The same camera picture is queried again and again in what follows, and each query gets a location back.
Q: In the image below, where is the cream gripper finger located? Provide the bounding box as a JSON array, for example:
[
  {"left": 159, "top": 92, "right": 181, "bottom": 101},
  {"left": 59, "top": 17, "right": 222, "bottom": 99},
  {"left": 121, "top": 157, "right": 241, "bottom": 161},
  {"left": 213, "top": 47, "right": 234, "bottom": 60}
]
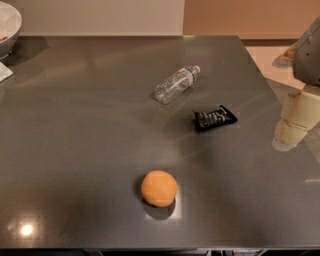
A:
[
  {"left": 281, "top": 85, "right": 320, "bottom": 130},
  {"left": 272, "top": 120, "right": 307, "bottom": 152}
]

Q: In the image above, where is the black rxbar chocolate wrapper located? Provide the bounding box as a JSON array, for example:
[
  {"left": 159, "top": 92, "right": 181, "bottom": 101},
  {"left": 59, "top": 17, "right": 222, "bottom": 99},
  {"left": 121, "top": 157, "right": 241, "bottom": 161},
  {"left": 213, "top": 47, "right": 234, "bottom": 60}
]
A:
[{"left": 194, "top": 105, "right": 238, "bottom": 131}]

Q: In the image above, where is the clear plastic water bottle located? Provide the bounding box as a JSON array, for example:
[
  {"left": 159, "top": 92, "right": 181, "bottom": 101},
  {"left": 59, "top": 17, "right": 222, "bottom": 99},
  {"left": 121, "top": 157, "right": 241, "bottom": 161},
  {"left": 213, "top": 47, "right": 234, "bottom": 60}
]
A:
[{"left": 154, "top": 65, "right": 201, "bottom": 104}]

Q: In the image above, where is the orange fruit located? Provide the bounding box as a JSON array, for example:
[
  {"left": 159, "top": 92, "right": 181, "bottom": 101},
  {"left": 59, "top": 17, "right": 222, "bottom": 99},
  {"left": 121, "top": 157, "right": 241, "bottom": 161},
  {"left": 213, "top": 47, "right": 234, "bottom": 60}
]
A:
[{"left": 141, "top": 170, "right": 178, "bottom": 208}]

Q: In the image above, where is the white paper napkin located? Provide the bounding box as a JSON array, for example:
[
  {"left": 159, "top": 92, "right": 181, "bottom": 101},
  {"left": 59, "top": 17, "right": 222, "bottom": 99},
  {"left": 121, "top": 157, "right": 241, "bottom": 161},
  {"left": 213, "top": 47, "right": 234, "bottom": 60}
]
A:
[{"left": 0, "top": 62, "right": 13, "bottom": 82}]

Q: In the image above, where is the white bowl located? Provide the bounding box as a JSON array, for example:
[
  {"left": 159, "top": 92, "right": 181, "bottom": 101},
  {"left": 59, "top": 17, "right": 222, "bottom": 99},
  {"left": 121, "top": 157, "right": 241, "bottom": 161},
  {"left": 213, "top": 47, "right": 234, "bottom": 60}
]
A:
[{"left": 0, "top": 1, "right": 22, "bottom": 59}]

